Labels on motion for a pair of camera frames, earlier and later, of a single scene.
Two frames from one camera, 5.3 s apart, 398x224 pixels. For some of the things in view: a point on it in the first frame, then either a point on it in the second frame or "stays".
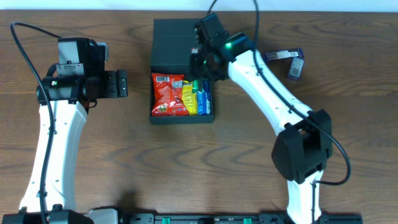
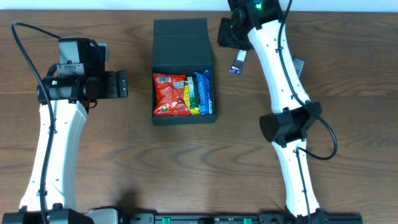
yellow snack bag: [189, 98] stays
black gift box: [172, 43] stays
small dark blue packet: [296, 68] stays
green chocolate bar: [195, 86] -> [191, 93]
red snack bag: [167, 99] stays
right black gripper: [196, 58] -> [226, 34]
